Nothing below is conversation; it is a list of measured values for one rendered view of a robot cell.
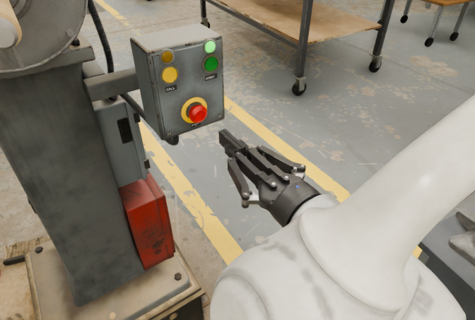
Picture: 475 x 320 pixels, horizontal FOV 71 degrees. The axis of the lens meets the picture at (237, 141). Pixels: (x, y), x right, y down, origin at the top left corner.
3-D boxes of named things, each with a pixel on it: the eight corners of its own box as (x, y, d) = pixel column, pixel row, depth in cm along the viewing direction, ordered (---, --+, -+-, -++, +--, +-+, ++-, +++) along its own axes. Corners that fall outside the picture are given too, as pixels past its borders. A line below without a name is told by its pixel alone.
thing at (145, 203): (121, 223, 130) (97, 150, 108) (152, 210, 135) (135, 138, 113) (145, 272, 113) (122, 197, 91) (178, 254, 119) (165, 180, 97)
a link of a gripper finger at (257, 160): (284, 181, 51) (291, 178, 52) (244, 144, 59) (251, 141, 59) (283, 199, 53) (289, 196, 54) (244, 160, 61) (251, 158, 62)
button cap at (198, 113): (184, 118, 72) (182, 102, 69) (200, 113, 74) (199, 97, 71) (192, 126, 69) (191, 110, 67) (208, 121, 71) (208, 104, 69)
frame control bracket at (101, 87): (87, 95, 71) (82, 78, 68) (169, 73, 79) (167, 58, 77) (92, 103, 68) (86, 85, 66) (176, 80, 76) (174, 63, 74)
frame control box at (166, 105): (109, 121, 88) (83, 22, 72) (183, 98, 97) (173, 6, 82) (143, 173, 72) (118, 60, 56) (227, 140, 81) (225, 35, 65)
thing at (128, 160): (103, 162, 105) (42, -28, 72) (136, 151, 110) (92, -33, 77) (118, 191, 95) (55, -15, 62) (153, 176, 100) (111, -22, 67)
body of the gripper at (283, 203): (282, 245, 49) (246, 205, 55) (324, 220, 52) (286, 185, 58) (286, 210, 44) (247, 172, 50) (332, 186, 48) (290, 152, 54)
